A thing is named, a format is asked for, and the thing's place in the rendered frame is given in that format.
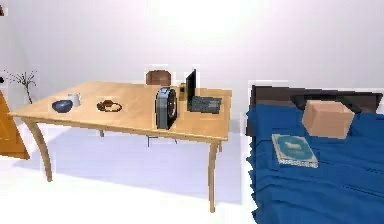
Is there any blue bed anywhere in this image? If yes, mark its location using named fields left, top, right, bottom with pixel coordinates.
left=245, top=84, right=384, bottom=224

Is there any tan cardboard box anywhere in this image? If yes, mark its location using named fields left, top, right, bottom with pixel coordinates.
left=301, top=99, right=356, bottom=140

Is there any brown plate with food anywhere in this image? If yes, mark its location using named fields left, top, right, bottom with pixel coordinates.
left=96, top=99, right=123, bottom=113

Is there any white mug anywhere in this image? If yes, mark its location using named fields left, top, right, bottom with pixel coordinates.
left=67, top=92, right=82, bottom=108

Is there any black laptop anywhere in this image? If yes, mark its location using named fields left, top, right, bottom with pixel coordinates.
left=185, top=68, right=223, bottom=115

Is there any bare twig plant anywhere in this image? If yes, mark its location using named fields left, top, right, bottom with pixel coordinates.
left=3, top=69, right=38, bottom=105

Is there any light wooden table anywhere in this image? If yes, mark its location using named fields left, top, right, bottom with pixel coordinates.
left=8, top=80, right=233, bottom=214

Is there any teal book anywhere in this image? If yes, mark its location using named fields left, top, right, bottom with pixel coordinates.
left=271, top=133, right=319, bottom=169

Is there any blue bowl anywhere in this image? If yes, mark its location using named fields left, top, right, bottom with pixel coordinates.
left=51, top=99, right=74, bottom=114

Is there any orange wooden door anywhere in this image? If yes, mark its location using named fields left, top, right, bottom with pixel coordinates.
left=0, top=90, right=31, bottom=160

